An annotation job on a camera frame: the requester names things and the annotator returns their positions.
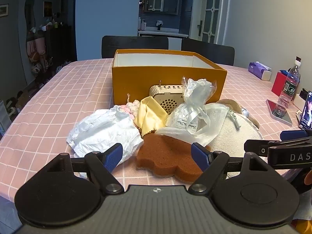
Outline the white round plush cushion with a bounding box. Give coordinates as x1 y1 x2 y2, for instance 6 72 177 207
209 105 263 157

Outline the white plastic bag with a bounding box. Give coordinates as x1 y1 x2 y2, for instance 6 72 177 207
67 105 144 163

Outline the brown bear-shaped sponge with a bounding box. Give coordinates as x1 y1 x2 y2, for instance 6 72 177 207
136 133 203 183

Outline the clear organza gift bag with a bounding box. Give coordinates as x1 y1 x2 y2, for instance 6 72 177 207
155 77 216 147

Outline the pink fluffy item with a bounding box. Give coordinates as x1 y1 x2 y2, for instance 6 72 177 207
120 94 140 120

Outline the yellow cloth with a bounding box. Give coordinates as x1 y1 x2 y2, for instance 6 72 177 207
134 96 169 136

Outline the silver snack packet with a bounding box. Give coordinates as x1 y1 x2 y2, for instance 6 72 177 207
241 107 250 118

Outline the brown plush toy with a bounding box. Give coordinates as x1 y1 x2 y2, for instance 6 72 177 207
217 99 260 129

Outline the smartphone on stand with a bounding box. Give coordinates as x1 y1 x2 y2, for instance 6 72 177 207
299 91 312 129

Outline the small mirror on table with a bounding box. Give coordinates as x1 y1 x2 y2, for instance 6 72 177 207
266 99 293 126

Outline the clear water bottle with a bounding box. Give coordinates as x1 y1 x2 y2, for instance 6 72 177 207
277 57 301 111

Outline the red box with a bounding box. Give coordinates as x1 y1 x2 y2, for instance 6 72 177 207
271 70 288 96

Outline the purple tissue pack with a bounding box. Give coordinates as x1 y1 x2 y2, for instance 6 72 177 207
248 61 272 81

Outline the perforated wooden speaker box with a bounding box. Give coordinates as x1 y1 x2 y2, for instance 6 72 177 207
149 81 184 115

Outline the orange cardboard box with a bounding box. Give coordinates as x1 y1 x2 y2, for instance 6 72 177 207
112 49 227 105

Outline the right black chair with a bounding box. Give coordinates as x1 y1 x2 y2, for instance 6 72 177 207
181 37 235 66

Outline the black chair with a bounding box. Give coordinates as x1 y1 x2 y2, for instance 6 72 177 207
181 37 235 66
101 35 169 59

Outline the left black chair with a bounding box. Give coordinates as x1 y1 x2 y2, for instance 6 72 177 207
101 35 169 59

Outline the white sideboard cabinet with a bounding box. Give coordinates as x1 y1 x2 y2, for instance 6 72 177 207
137 28 189 51

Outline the dark cluttered shelf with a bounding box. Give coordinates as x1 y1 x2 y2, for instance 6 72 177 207
24 0 77 88

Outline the white glass-panel door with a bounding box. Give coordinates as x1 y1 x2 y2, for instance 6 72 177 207
189 0 230 45

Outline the small framed wall picture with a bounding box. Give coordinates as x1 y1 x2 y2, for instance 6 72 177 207
0 4 9 17

